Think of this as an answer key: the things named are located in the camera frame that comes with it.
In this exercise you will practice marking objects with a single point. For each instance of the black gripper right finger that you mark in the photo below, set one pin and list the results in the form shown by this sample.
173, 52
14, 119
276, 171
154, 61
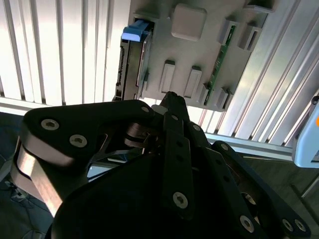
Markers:
224, 174

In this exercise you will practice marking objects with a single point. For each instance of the hard disk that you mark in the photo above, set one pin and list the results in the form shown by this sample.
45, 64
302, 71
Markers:
132, 64

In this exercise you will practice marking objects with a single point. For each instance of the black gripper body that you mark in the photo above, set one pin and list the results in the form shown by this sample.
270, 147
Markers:
119, 204

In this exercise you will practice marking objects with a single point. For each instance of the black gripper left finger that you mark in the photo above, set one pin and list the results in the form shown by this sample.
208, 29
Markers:
87, 119

